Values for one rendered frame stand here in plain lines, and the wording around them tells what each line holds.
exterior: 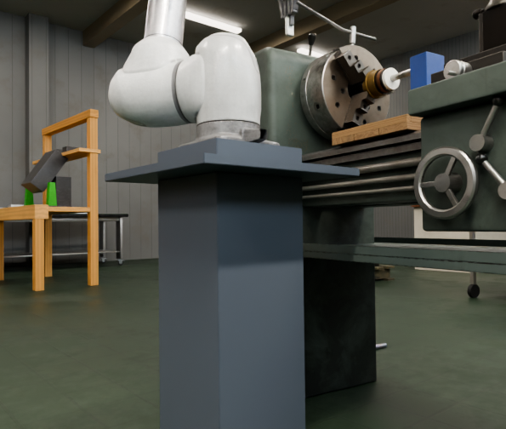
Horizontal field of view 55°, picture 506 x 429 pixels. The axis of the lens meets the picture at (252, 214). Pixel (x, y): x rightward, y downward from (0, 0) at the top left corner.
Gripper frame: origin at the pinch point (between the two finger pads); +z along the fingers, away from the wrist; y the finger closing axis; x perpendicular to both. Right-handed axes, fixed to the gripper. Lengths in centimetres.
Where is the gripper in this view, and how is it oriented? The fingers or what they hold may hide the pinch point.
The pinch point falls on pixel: (289, 26)
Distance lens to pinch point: 196.4
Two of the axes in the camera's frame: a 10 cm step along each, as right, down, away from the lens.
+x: 8.6, 0.0, 5.1
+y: 5.1, -0.2, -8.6
